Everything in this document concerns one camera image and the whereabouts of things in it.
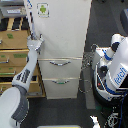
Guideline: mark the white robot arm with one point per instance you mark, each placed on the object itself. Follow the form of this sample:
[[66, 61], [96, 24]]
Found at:
[[14, 105]]

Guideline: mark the grey box on cabinet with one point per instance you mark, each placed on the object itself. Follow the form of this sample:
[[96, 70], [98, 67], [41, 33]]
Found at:
[[13, 11]]

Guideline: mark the green android sticker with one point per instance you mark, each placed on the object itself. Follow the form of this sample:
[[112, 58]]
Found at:
[[43, 9]]

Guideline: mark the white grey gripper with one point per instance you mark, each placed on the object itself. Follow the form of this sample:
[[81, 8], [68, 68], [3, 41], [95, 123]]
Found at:
[[35, 43]]

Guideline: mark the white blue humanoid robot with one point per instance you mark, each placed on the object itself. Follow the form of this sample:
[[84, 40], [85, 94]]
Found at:
[[110, 66]]

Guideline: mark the white refrigerator body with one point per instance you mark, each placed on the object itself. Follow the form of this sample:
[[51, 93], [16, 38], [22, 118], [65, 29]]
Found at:
[[63, 25]]

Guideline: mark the bottom fridge drawer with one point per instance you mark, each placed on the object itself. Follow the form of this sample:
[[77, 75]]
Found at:
[[61, 88]]

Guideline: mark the middle fridge drawer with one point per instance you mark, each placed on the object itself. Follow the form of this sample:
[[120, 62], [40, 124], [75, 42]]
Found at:
[[60, 68]]

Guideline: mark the wooden drawer cabinet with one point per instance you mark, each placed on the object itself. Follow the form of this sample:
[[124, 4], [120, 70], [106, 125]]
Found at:
[[13, 49]]

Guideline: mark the fridge drawer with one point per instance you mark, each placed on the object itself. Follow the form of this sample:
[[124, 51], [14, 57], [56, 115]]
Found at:
[[61, 88], [60, 68]]

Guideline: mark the white fridge door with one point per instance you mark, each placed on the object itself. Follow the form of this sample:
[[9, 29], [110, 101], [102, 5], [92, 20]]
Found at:
[[64, 30]]

